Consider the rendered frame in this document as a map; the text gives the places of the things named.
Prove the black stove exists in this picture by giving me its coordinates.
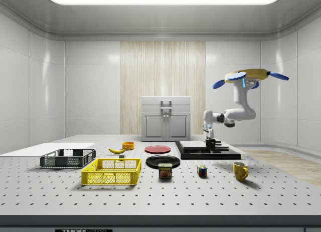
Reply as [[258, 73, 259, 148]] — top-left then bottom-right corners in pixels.
[[175, 139, 242, 160]]

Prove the dark grey basket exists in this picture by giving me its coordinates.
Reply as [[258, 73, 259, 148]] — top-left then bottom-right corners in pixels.
[[40, 148, 97, 169]]

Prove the yellow basket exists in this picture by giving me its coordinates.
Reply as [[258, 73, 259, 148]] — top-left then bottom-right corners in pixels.
[[81, 158, 142, 186]]

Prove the white board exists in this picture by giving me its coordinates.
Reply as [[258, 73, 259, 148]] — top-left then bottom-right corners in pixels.
[[0, 142, 97, 157]]

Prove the yellow mug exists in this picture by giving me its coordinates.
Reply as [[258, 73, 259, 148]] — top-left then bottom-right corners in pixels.
[[232, 161, 249, 182]]

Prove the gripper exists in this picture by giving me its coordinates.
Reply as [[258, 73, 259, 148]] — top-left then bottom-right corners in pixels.
[[202, 128, 216, 142]]

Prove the black mug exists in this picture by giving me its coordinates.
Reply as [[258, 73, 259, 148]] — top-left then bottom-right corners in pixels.
[[205, 138, 217, 151]]

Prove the red plate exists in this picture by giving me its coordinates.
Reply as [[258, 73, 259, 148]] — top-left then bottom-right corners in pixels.
[[144, 145, 172, 154]]

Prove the puzzle cube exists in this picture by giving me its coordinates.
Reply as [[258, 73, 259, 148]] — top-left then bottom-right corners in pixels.
[[196, 165, 208, 178]]

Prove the black plate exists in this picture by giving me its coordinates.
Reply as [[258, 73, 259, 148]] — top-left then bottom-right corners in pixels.
[[145, 155, 181, 169]]

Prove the banana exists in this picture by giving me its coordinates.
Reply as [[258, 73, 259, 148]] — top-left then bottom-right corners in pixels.
[[108, 147, 127, 155]]

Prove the white cabinet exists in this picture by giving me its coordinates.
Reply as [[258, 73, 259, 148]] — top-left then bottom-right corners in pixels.
[[141, 96, 192, 142]]

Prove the flat-sided can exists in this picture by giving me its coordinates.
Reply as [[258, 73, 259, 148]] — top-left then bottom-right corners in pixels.
[[157, 163, 173, 179]]

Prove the drone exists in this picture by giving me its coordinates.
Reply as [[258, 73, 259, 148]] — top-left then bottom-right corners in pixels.
[[212, 68, 290, 90]]

